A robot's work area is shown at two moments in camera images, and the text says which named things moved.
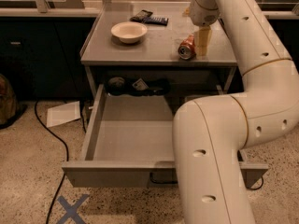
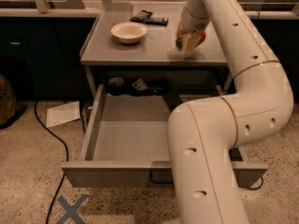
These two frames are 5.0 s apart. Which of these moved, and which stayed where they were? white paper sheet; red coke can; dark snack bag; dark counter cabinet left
Moved: red coke can
Stayed: dark snack bag; white paper sheet; dark counter cabinet left
